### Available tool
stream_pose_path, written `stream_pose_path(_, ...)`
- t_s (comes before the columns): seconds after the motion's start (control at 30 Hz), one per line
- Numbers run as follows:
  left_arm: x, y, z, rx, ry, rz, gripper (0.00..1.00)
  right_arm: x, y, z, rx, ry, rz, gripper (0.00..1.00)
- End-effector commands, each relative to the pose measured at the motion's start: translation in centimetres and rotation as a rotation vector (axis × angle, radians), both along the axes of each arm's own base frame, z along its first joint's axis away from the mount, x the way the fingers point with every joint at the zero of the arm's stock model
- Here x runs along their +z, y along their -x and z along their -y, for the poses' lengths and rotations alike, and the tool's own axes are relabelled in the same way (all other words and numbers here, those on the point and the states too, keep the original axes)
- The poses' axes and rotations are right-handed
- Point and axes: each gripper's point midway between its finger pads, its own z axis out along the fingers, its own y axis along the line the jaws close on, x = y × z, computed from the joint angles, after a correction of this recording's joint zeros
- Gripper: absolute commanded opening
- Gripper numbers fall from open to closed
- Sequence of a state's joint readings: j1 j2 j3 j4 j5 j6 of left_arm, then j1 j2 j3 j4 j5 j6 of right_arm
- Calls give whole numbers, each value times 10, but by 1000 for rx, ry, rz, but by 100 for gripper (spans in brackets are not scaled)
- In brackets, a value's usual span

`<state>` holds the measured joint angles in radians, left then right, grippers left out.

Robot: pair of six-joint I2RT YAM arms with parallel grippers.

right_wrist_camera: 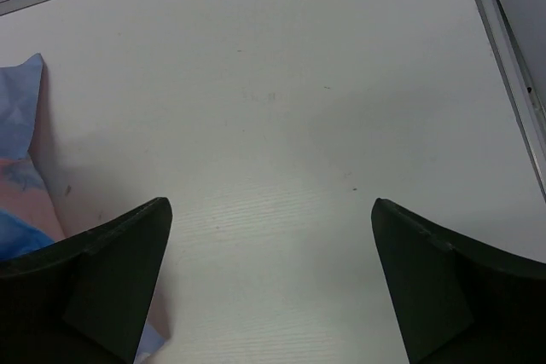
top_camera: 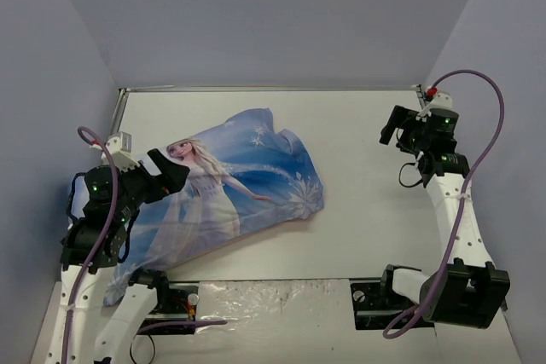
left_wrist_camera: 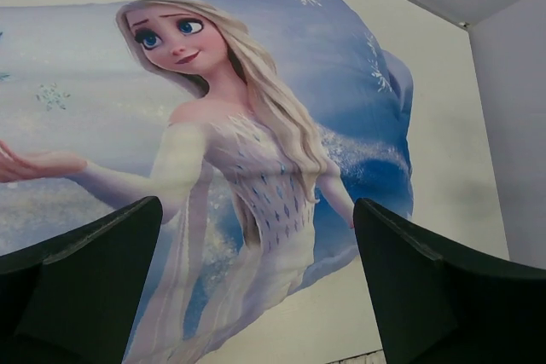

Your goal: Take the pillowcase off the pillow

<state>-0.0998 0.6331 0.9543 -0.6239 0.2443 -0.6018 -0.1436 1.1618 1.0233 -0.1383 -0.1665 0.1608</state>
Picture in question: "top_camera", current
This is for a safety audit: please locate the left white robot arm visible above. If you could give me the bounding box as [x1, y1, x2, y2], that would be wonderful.
[44, 149, 189, 363]

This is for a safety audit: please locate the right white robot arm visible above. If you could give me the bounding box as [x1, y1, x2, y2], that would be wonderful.
[378, 106, 510, 339]

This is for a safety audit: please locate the pink and blue Frozen pillowcase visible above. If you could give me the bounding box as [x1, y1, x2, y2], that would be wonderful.
[102, 107, 326, 308]

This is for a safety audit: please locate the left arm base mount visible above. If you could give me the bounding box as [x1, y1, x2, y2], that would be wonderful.
[141, 282, 199, 336]

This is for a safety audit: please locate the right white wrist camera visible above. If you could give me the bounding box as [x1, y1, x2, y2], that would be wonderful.
[417, 87, 453, 121]

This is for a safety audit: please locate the black cable loop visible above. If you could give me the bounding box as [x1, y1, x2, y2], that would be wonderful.
[129, 332, 158, 364]

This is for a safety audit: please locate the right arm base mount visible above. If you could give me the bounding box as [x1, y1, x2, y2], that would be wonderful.
[350, 279, 414, 331]

